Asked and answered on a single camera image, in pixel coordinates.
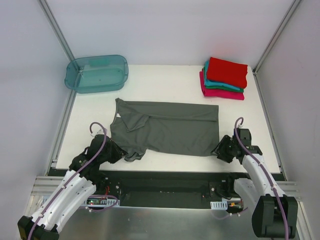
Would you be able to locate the grey t shirt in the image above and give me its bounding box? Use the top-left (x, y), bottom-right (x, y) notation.
top-left (110, 98), bottom-right (220, 162)

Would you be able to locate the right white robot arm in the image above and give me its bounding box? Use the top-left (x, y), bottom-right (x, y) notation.
top-left (211, 127), bottom-right (298, 240)

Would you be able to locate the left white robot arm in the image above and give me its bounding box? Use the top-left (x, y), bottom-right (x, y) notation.
top-left (17, 134), bottom-right (127, 240)

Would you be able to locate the pink folded t shirt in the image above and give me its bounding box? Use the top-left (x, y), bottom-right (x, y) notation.
top-left (199, 71), bottom-right (245, 101)

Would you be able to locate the green folded t shirt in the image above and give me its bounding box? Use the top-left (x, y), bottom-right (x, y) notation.
top-left (203, 60), bottom-right (244, 93)

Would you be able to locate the teal folded t shirt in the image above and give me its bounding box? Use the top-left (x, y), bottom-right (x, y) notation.
top-left (203, 60), bottom-right (238, 90)

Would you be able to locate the red folded t shirt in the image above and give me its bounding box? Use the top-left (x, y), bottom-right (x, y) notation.
top-left (206, 57), bottom-right (248, 89)

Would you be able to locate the teal plastic bin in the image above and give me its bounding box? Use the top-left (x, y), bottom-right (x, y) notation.
top-left (64, 54), bottom-right (129, 94)

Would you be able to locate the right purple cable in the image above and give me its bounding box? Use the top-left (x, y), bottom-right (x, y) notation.
top-left (212, 116), bottom-right (291, 240)

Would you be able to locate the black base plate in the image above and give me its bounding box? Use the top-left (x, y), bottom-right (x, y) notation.
top-left (91, 170), bottom-right (249, 209)

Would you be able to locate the left white cable duct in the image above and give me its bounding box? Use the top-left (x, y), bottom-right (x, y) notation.
top-left (41, 196), bottom-right (121, 208)

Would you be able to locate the white cable duct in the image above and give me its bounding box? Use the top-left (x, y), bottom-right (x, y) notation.
top-left (210, 201), bottom-right (228, 211)
top-left (41, 196), bottom-right (121, 208)

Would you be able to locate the right white cable duct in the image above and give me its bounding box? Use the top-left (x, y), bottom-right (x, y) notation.
top-left (210, 201), bottom-right (228, 211)

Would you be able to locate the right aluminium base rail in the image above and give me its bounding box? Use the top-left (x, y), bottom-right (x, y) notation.
top-left (276, 181), bottom-right (302, 202)

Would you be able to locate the right aluminium frame post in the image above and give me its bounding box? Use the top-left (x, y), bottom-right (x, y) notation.
top-left (252, 0), bottom-right (303, 76)

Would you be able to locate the aluminium frame post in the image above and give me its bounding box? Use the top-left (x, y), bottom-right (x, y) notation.
top-left (37, 0), bottom-right (75, 61)
top-left (252, 0), bottom-right (303, 76)

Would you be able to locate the left aluminium frame post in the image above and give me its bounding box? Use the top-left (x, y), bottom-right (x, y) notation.
top-left (37, 0), bottom-right (75, 61)

